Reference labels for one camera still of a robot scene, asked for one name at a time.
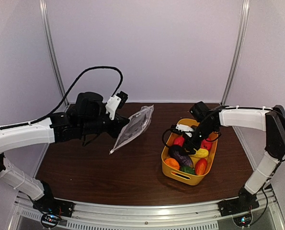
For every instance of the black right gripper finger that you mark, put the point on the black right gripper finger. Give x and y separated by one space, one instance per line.
191 151
181 152

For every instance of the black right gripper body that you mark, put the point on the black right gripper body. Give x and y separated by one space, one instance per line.
206 132

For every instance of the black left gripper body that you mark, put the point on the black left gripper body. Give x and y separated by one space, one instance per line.
93 126

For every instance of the purple toy eggplant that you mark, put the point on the purple toy eggplant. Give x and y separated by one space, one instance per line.
173 152

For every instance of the green toy lime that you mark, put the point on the green toy lime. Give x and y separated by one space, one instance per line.
187 169

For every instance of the yellow plastic basket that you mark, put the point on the yellow plastic basket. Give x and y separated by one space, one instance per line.
180 176

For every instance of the clear zip top bag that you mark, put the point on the clear zip top bag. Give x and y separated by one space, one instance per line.
138 124

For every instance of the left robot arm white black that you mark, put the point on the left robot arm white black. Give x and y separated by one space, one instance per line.
88 116

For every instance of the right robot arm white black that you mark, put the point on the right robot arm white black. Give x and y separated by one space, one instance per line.
267 121

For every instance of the red toy strawberry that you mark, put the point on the red toy strawberry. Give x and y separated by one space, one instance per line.
206 144

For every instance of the orange toy fruit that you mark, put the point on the orange toy fruit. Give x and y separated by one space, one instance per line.
171 162

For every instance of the orange red toy mango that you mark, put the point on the orange red toy mango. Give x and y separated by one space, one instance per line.
200 166

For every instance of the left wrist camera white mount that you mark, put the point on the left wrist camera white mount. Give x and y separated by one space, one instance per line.
115 102

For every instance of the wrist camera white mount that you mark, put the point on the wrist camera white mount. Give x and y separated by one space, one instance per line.
115 102
180 129

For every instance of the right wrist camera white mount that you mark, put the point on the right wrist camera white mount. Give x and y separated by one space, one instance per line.
180 129

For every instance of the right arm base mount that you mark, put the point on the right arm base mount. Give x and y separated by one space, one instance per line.
241 212

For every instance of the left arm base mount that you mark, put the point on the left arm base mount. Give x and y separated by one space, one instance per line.
53 211

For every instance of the front aluminium rail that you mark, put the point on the front aluminium rail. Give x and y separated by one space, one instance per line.
196 216

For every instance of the right aluminium frame post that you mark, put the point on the right aluminium frame post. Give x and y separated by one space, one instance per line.
243 24

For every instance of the aluminium frame post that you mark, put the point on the aluminium frame post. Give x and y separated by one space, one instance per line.
243 24
50 46

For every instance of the left aluminium frame post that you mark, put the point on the left aluminium frame post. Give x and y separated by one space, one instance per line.
50 46

